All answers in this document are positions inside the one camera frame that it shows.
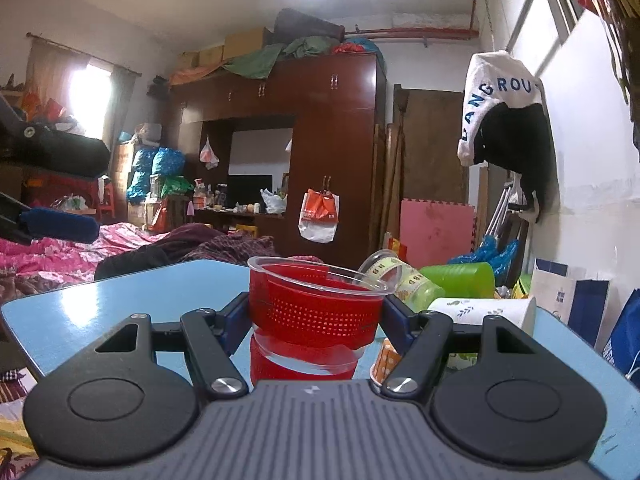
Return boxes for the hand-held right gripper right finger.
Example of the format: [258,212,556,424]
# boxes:
[379,296,539,395]

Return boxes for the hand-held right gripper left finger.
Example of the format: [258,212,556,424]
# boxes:
[95,293,251,401]

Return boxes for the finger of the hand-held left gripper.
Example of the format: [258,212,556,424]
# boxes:
[0,94,112,177]
[0,192,101,247]

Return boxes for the red clear plastic cup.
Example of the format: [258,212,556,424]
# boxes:
[247,256,396,363]

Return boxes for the orange dotted paper cup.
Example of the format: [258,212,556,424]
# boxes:
[369,337,404,387]

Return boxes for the clear cup with yellow print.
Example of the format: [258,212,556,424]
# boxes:
[358,248,446,312]

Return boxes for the green plastic cup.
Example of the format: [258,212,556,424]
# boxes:
[419,261,496,302]

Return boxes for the white leaf print paper cup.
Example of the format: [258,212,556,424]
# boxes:
[426,296,539,370]

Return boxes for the pink floral blanket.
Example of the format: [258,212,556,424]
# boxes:
[0,222,172,302]

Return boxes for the red plastic stool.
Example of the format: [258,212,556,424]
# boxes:
[94,176,117,223]

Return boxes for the beige window curtain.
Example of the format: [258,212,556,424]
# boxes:
[25,35,143,152]

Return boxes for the dark purple blanket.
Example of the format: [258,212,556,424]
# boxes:
[150,223,279,267]

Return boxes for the black cloth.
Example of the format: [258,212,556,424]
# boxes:
[93,247,177,282]

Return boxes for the pink foam mat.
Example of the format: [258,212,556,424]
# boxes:
[398,198,477,267]

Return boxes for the crumpled blue plastic bag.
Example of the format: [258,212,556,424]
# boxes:
[447,236,521,267]

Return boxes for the green plastic bag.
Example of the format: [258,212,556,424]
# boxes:
[158,175,195,197]

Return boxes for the black television screen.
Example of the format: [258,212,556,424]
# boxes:
[227,174,275,209]

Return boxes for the orange and white plastic bag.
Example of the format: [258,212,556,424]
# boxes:
[298,188,341,245]

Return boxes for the metal crutches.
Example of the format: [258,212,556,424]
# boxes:
[479,179,524,252]

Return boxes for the small white hanging bag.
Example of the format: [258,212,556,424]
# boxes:
[199,135,220,170]

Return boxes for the white paper bag blue print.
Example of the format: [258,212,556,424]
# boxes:
[528,258,612,352]

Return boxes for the brown wooden board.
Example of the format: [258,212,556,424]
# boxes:
[392,84,471,262]

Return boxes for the brown wooden wardrobe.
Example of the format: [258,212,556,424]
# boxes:
[166,52,389,262]

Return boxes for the large cardboard box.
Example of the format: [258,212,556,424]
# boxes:
[223,27,274,62]

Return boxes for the white and black jacket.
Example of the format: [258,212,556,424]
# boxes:
[456,50,561,224]

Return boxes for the green cloth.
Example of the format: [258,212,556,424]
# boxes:
[222,35,347,80]

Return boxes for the blue shopping bag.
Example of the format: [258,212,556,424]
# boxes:
[602,287,640,387]

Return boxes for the dark grey bag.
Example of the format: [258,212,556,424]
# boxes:
[273,8,346,44]

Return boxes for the blue and red bag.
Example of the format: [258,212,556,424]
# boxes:
[332,35,384,57]

